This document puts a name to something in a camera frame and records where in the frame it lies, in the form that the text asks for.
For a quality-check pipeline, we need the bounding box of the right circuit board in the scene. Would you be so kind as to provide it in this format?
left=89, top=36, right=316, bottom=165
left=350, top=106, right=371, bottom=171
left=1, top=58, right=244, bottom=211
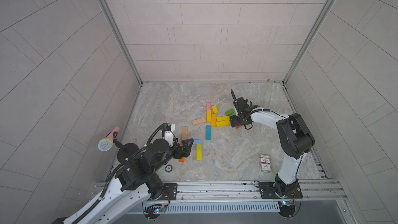
left=278, top=201, right=295, bottom=218

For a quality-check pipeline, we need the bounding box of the aluminium mounting rail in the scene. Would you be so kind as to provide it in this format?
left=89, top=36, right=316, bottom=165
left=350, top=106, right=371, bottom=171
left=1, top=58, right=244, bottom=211
left=148, top=179, right=348, bottom=204

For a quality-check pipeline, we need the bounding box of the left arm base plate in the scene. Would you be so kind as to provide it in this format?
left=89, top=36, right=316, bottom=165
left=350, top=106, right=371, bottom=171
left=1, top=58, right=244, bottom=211
left=156, top=183, right=178, bottom=201

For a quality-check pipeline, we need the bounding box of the left circuit board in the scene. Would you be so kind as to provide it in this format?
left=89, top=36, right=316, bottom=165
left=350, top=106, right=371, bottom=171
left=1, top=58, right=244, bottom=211
left=144, top=204, right=166, bottom=220

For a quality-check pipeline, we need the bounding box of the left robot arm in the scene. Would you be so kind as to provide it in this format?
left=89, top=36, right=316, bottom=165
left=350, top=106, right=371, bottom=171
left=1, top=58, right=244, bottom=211
left=54, top=123, right=194, bottom=224

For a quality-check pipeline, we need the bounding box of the light blue block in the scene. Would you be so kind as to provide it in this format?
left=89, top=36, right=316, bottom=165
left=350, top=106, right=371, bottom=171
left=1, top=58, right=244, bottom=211
left=193, top=140, right=202, bottom=145

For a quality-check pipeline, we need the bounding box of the amber orange block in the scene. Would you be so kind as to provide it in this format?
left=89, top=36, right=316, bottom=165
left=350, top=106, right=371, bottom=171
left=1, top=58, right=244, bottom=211
left=210, top=113, right=217, bottom=127

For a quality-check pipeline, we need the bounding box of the green block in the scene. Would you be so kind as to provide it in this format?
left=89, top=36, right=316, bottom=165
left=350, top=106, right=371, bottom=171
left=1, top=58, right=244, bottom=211
left=225, top=108, right=235, bottom=116

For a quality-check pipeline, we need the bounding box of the black microphone stand base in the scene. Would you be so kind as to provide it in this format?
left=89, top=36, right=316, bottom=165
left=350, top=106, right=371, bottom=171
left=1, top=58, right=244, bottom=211
left=117, top=143, right=139, bottom=163

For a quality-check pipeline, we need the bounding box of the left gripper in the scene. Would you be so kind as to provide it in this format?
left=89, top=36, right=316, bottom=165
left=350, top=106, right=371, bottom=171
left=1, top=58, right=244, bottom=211
left=150, top=138, right=195, bottom=173

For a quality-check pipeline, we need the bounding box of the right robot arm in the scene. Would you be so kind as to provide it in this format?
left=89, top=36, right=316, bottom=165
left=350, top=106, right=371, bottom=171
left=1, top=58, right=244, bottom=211
left=230, top=90, right=315, bottom=198

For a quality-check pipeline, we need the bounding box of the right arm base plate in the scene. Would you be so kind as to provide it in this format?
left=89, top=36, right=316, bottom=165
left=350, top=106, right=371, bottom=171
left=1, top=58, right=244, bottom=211
left=257, top=180, right=303, bottom=199

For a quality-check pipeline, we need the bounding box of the teal block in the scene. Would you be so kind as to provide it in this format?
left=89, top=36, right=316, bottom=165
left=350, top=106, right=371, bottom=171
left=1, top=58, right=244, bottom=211
left=206, top=125, right=211, bottom=140

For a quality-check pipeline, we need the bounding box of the small yellow block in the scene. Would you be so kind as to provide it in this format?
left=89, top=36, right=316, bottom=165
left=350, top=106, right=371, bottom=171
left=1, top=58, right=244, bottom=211
left=211, top=105, right=219, bottom=114

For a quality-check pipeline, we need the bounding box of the upright yellow block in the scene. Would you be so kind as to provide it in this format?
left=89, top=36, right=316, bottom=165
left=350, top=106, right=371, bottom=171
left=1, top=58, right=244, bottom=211
left=206, top=110, right=211, bottom=123

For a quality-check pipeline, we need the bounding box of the natural wood block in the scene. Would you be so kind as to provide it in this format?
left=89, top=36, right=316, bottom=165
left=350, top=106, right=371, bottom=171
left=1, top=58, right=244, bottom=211
left=181, top=126, right=188, bottom=141
left=192, top=118, right=207, bottom=126

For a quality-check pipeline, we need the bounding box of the playing card box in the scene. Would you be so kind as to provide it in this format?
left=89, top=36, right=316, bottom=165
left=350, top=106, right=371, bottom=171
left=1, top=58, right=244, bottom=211
left=259, top=154, right=272, bottom=172

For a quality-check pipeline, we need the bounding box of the circuit board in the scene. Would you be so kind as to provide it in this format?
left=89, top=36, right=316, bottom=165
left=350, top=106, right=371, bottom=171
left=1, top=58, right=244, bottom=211
left=144, top=204, right=166, bottom=220
left=278, top=201, right=295, bottom=218

